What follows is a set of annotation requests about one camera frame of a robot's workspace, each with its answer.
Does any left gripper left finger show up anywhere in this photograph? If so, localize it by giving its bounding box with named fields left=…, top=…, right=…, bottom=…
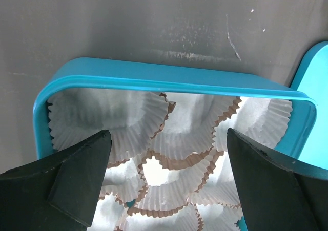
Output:
left=1, top=130, right=112, bottom=230

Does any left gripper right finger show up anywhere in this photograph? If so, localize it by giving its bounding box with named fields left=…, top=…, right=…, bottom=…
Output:
left=227, top=128, right=327, bottom=230

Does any teal tin lid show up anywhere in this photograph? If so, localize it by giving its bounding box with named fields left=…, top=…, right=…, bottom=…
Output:
left=291, top=41, right=327, bottom=169

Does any teal cookie tin box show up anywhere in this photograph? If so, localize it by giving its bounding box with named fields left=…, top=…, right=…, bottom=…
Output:
left=32, top=57, right=318, bottom=231

